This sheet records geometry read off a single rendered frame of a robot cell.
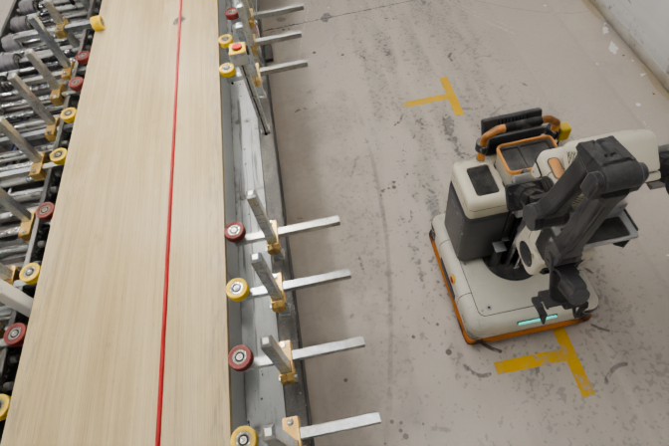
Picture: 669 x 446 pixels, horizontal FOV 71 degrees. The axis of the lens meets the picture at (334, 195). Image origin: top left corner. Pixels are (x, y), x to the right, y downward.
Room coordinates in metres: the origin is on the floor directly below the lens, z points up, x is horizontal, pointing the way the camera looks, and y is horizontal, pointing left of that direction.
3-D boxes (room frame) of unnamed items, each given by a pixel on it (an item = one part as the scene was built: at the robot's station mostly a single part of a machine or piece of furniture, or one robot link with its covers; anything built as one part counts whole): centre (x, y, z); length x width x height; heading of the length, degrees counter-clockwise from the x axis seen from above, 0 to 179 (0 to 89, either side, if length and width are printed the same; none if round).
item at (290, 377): (0.51, 0.28, 0.80); 0.14 x 0.06 x 0.05; 0
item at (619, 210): (0.68, -0.80, 0.99); 0.28 x 0.16 x 0.22; 90
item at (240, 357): (0.53, 0.42, 0.85); 0.08 x 0.08 x 0.11
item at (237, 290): (0.78, 0.42, 0.85); 0.08 x 0.08 x 0.11
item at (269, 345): (0.49, 0.28, 0.87); 0.04 x 0.04 x 0.48; 0
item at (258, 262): (0.74, 0.28, 0.93); 0.04 x 0.04 x 0.48; 0
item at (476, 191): (1.06, -0.80, 0.59); 0.55 x 0.34 x 0.83; 90
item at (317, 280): (0.78, 0.22, 0.83); 0.43 x 0.03 x 0.04; 90
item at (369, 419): (0.28, 0.22, 0.81); 0.43 x 0.03 x 0.04; 90
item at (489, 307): (0.97, -0.80, 0.16); 0.67 x 0.64 x 0.25; 0
